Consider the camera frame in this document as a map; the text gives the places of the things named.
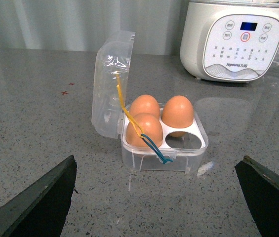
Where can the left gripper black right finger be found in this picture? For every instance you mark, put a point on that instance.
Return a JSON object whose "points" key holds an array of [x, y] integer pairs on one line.
{"points": [[260, 187]]}

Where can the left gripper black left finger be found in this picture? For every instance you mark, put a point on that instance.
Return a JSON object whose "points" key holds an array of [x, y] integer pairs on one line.
{"points": [[41, 209]]}

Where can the brown egg back right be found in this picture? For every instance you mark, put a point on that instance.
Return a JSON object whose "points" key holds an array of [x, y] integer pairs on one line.
{"points": [[178, 112]]}

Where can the brown egg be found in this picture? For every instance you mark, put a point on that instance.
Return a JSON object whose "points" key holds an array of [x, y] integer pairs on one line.
{"points": [[151, 126], [145, 104], [178, 112]]}

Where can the clear plastic egg box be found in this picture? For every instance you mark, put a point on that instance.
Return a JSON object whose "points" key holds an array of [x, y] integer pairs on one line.
{"points": [[185, 146]]}

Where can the brown egg front left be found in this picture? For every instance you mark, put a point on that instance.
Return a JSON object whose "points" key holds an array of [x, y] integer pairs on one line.
{"points": [[151, 126]]}

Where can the brown egg back left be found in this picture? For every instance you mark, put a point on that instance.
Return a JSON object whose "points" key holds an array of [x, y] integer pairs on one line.
{"points": [[145, 104]]}

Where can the blue rubber band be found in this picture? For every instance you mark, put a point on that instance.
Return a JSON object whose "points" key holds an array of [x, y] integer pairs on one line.
{"points": [[149, 142]]}

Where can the white Joyoung blender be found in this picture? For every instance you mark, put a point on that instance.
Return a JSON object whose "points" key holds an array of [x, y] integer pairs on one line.
{"points": [[230, 40]]}

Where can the grey curtain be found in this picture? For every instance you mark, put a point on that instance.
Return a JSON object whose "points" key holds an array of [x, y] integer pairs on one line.
{"points": [[84, 25]]}

